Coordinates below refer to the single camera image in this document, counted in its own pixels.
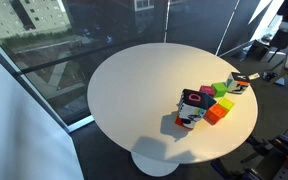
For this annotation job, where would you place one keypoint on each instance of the soft block with letter A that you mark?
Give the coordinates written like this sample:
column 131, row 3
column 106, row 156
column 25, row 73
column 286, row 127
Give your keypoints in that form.
column 237, row 83

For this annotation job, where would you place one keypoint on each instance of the soft block with letter D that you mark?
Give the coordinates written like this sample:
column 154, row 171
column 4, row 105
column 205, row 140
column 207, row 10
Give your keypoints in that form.
column 194, row 104

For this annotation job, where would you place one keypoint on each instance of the round white table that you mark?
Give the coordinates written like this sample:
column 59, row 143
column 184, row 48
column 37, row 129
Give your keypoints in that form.
column 133, row 97

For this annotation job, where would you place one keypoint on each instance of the pink plastic cube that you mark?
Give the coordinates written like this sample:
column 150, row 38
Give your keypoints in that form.
column 207, row 89

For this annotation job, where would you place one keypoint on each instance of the orange plastic cube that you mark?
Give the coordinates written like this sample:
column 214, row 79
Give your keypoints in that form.
column 215, row 113

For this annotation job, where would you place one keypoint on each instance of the green plastic cube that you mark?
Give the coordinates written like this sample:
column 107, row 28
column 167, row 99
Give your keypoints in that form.
column 220, row 89

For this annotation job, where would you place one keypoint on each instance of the yellow plastic cube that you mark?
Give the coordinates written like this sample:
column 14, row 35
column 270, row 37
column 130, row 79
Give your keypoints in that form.
column 226, row 104

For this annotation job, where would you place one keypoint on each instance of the black office chair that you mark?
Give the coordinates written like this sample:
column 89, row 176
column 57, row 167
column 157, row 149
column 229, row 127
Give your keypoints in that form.
column 284, row 30

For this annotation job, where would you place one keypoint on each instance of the white table pedestal base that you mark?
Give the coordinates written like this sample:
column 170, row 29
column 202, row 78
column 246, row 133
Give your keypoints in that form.
column 154, row 165

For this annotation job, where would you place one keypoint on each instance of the black clamp with orange handle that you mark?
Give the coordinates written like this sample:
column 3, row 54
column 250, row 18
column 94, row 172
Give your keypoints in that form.
column 273, row 166

